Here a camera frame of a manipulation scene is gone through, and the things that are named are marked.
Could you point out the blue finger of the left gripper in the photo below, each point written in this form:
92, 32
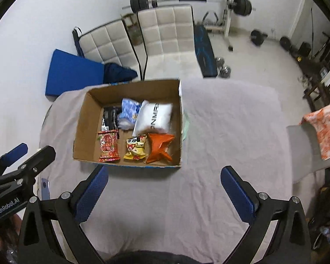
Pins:
6, 160

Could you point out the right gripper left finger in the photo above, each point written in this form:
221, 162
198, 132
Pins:
38, 242

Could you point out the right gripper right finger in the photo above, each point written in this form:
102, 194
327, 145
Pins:
290, 242

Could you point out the red snack packet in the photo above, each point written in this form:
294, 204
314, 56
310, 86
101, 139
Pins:
109, 146

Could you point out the black pouch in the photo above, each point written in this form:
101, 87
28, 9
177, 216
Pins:
110, 118

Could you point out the yellow panda snack packet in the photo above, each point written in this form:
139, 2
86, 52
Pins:
135, 148

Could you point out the light blue soft packet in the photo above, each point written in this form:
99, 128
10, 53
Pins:
129, 113

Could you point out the white soft packet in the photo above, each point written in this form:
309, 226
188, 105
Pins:
153, 118

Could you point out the orange snack packet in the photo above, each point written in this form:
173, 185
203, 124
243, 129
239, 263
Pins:
159, 147

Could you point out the person's left hand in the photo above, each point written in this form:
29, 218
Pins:
9, 239

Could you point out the grey office chair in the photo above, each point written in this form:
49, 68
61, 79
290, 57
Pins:
305, 151

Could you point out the blue foam mat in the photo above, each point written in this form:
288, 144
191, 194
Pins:
69, 72

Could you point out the dark fuzzy sleeve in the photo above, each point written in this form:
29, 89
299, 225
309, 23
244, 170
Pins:
150, 257

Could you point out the dark blue cloth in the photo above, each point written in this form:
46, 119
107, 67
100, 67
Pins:
114, 73

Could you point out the open cardboard box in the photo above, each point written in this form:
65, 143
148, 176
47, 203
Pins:
87, 145

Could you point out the orange white floral towel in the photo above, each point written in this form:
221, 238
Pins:
320, 120

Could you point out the grey table cloth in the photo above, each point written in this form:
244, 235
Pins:
182, 210

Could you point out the white quilted chair left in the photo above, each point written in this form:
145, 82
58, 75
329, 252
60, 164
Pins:
108, 43

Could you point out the white quilted chair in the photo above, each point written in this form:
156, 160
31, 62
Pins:
168, 38
108, 43

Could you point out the brown wooden chair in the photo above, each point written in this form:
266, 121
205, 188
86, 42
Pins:
317, 91

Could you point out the chrome dumbbell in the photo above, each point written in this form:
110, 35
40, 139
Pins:
224, 71

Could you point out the white quilted chair right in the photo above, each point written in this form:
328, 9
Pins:
168, 38

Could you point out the barbell on rack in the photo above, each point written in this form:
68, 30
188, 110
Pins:
239, 7

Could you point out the black blue weight bench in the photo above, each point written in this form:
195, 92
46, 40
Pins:
204, 52

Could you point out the floor barbell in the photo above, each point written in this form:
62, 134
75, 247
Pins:
258, 38

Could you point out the white barbell rack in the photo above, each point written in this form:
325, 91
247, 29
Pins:
224, 27

